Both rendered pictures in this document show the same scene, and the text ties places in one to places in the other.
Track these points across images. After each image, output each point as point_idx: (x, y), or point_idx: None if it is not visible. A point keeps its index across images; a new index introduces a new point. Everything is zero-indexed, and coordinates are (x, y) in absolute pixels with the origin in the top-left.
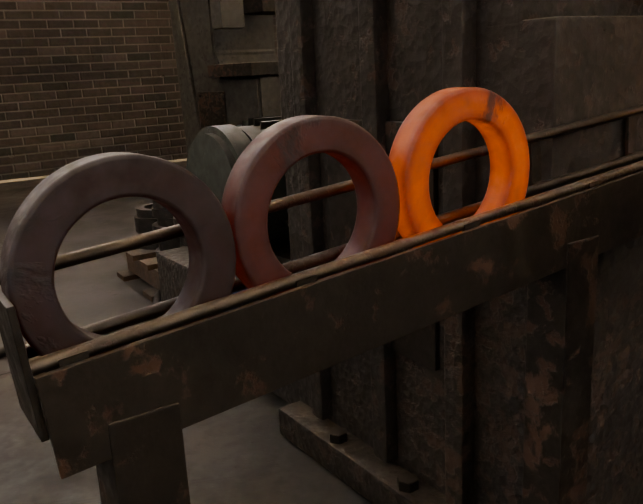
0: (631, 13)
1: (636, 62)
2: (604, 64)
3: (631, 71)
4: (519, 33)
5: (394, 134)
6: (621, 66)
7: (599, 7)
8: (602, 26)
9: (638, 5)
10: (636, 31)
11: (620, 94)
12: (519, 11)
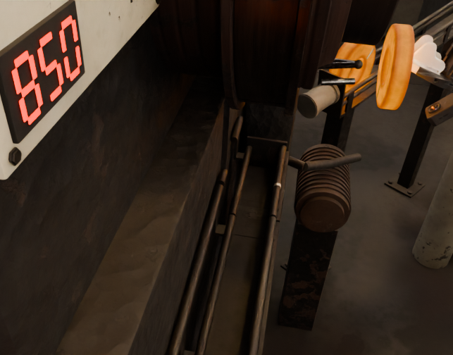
0: (141, 178)
1: (175, 277)
2: (155, 337)
3: (172, 291)
4: None
5: None
6: (166, 306)
7: (114, 222)
8: (150, 311)
9: (145, 161)
10: (173, 251)
11: (168, 327)
12: None
